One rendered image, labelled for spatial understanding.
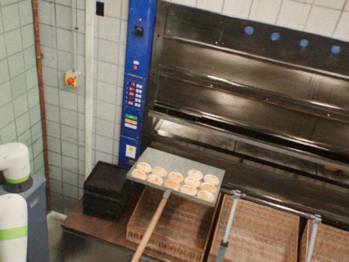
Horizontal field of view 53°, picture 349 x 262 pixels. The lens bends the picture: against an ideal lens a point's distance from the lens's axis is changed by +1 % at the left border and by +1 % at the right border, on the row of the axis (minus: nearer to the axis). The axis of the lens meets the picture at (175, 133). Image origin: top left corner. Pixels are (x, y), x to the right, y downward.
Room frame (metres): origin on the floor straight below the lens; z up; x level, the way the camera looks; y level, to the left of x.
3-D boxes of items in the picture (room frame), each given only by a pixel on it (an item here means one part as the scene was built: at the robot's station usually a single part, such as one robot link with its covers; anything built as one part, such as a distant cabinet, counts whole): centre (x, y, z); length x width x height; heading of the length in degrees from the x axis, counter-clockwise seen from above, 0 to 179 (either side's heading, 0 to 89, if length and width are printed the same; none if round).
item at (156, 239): (1.82, -0.09, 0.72); 0.56 x 0.49 x 0.28; 79
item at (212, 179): (1.70, -0.27, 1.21); 0.10 x 0.07 x 0.05; 83
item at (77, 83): (2.22, 0.78, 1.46); 0.10 x 0.07 x 0.10; 79
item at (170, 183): (1.58, -0.03, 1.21); 0.10 x 0.07 x 0.06; 78
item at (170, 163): (1.72, -0.06, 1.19); 0.55 x 0.36 x 0.03; 78
